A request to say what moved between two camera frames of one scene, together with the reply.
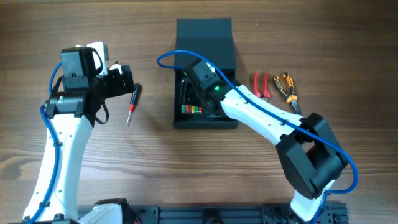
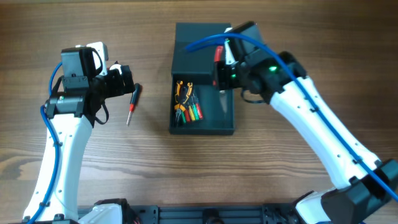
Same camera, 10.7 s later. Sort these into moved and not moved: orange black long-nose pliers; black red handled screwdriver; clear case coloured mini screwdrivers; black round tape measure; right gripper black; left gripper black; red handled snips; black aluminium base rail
Moved: red handled snips; clear case coloured mini screwdrivers; orange black long-nose pliers; right gripper black
Not moved: black aluminium base rail; black red handled screwdriver; left gripper black; black round tape measure
